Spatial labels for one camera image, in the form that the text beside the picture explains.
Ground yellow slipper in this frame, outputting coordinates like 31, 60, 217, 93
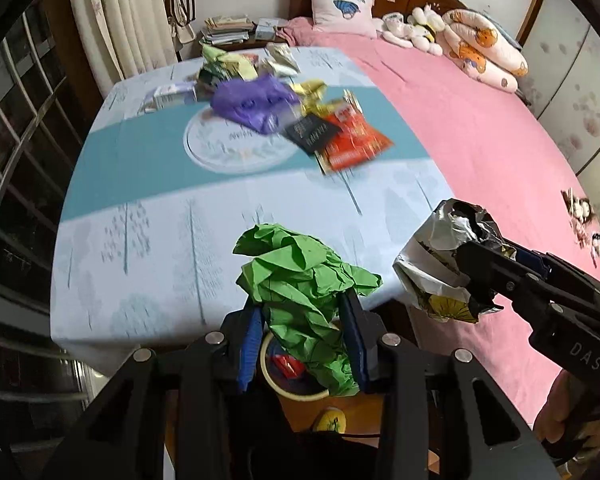
312, 407, 348, 433

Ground purple plastic bag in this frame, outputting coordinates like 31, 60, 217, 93
211, 74, 301, 135

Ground pink printed pillow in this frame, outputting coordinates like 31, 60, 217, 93
308, 0, 378, 40

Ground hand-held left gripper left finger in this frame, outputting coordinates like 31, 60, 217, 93
40, 305, 281, 480

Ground white silver packet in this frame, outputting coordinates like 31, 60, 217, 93
260, 42, 302, 77

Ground metal window grille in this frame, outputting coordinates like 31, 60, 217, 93
0, 0, 106, 411

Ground yellow gold wrapper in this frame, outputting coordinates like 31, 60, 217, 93
292, 79, 331, 116

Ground floral white wardrobe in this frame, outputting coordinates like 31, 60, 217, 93
522, 10, 600, 181

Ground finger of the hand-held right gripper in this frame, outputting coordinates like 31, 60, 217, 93
462, 262, 543, 313
454, 241, 551, 278

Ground green paper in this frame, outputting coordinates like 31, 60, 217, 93
232, 223, 383, 397

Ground yellow white plush toy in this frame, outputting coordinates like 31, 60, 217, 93
409, 5, 448, 56

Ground cream curtain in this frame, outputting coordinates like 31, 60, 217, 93
67, 0, 178, 96

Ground white tablecloth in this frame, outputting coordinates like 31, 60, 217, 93
50, 47, 456, 376

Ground red snack packet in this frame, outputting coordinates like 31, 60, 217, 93
316, 90, 396, 175

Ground white carton box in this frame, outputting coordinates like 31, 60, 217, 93
140, 82, 198, 113

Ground silver foil wrapper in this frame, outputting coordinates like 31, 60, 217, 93
392, 199, 518, 325

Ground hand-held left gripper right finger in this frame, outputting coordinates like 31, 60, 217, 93
337, 290, 561, 480

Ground blue trash bin cream rim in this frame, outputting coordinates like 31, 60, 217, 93
259, 327, 353, 402

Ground hanging bags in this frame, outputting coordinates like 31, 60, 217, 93
165, 0, 198, 43

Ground pink bedsheet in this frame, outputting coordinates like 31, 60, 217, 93
277, 17, 600, 426

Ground pale blue box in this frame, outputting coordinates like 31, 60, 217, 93
255, 17, 288, 41

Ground dark green packet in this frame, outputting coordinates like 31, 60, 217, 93
197, 67, 228, 98

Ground small red wrapper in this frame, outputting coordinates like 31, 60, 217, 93
272, 355, 306, 377

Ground person's right hand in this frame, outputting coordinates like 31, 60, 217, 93
532, 370, 600, 461

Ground rolled bear print blanket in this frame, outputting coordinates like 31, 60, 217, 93
440, 8, 529, 93

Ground light green packet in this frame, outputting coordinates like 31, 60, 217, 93
201, 44, 257, 81

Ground black packet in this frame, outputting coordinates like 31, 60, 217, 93
283, 114, 342, 155

